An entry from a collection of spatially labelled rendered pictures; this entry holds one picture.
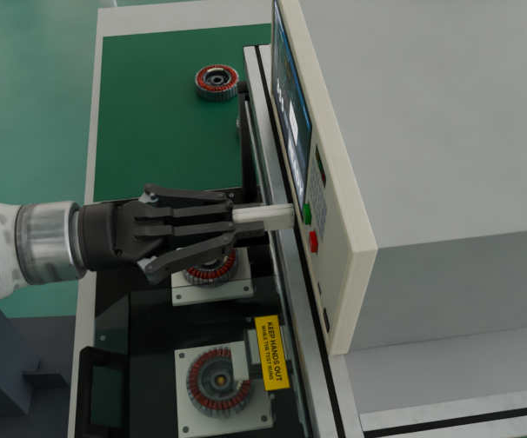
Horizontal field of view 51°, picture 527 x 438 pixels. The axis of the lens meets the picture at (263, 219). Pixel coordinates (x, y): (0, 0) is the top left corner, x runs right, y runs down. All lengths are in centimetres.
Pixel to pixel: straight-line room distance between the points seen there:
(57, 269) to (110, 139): 79
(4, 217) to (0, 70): 242
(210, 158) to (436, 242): 89
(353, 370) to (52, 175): 195
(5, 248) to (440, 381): 47
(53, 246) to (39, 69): 238
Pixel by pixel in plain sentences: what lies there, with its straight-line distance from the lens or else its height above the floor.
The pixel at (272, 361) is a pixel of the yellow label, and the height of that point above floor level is 107.
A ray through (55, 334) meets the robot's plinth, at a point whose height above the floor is 2.
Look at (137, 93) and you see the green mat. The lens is 150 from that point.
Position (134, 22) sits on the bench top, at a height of 75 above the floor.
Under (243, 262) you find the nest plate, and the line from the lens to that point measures 108.
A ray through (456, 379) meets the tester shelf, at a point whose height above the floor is 111.
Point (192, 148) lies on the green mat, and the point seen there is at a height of 75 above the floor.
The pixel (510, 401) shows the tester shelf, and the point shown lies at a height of 111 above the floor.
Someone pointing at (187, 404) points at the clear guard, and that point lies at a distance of 66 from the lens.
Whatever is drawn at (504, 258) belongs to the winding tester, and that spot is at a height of 128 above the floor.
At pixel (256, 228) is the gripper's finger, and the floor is 119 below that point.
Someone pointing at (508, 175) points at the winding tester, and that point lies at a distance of 54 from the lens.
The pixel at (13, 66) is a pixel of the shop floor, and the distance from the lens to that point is 304.
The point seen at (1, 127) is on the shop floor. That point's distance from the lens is 272.
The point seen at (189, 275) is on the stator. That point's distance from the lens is 103.
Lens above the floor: 169
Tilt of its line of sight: 53 degrees down
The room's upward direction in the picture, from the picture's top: straight up
